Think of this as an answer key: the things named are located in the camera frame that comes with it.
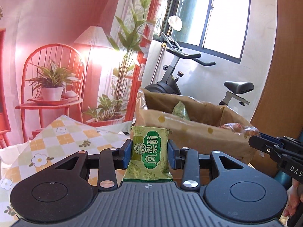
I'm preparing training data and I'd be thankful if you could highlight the dark framed window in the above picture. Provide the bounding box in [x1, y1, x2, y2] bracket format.
[153, 0, 251, 64]

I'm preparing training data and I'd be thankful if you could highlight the green snack packet in box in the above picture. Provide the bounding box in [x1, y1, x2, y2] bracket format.
[172, 101, 190, 120]

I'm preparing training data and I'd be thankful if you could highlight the red snack packet in box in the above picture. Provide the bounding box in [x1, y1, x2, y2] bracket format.
[220, 122, 260, 138]

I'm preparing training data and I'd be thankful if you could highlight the cardboard box with plastic liner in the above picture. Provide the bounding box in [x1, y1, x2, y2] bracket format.
[135, 89, 257, 164]

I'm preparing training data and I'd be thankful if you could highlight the wooden board panel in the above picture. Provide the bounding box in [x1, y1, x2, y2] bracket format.
[249, 0, 303, 178]

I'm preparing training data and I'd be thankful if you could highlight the person's right hand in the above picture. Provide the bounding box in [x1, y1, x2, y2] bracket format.
[283, 178, 302, 217]

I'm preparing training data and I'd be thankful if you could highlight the pink room scene backdrop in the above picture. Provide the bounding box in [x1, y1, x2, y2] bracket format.
[1, 0, 154, 145]

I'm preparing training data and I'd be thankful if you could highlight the green pineapple cake packet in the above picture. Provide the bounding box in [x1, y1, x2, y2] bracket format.
[123, 126, 173, 182]

